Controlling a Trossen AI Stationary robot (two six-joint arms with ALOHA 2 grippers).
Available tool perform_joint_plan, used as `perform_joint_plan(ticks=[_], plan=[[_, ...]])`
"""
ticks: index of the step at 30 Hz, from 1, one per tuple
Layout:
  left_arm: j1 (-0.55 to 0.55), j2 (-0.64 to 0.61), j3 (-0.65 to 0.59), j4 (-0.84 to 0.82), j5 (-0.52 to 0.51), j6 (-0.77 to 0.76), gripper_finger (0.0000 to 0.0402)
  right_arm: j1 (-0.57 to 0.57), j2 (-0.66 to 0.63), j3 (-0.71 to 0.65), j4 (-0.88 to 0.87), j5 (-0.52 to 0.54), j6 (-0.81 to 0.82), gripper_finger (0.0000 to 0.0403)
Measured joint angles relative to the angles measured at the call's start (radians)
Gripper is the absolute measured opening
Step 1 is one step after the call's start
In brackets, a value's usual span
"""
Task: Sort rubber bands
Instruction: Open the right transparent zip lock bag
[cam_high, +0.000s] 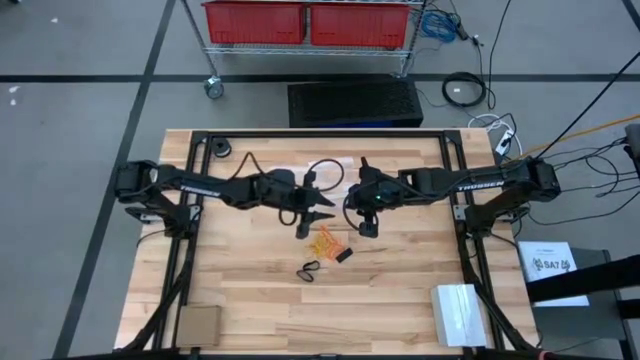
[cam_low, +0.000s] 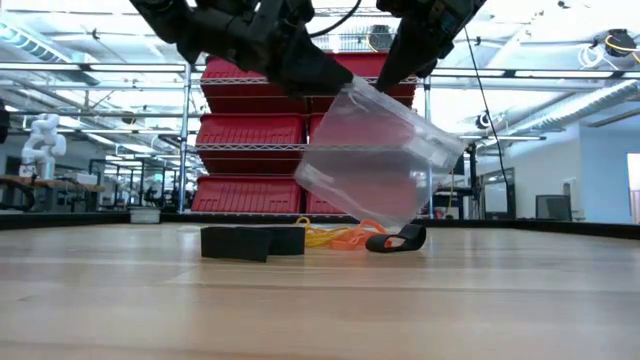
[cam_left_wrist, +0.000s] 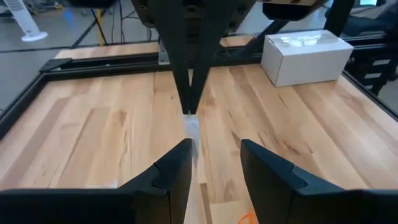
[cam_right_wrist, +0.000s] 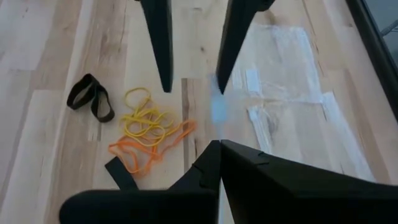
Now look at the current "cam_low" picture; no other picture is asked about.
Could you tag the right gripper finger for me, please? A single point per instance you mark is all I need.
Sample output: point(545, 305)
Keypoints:
point(410, 55)

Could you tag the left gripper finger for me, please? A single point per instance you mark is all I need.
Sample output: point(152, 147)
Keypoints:
point(310, 70)

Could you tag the clear plastic zip bag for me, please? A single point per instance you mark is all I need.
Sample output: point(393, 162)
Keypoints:
point(380, 165)

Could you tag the yellow rubber band bundle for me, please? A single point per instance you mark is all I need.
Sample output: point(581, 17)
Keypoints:
point(325, 239)

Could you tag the orange rubber band bundle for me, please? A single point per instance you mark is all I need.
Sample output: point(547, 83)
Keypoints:
point(350, 243)

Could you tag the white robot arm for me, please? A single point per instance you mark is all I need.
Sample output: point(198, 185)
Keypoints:
point(45, 135)

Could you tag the round grey fan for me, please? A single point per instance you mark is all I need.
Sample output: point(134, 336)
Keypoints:
point(380, 37)

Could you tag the red plastic bin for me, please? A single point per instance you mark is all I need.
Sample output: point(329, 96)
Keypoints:
point(365, 62)
point(235, 95)
point(315, 127)
point(250, 130)
point(245, 195)
point(320, 205)

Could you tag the black round ceiling device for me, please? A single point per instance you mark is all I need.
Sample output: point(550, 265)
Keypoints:
point(484, 121)

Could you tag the black pole stand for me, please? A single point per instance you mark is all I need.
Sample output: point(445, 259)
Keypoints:
point(472, 175)

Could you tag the black framed screen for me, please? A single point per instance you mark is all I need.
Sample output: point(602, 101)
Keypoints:
point(497, 197)

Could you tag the dark monitor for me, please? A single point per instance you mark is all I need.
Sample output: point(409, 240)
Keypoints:
point(554, 207)

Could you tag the wooden workbench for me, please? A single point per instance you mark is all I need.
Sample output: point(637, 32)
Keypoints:
point(50, 184)

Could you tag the black metal table frame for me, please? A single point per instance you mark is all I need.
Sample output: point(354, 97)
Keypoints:
point(50, 220)

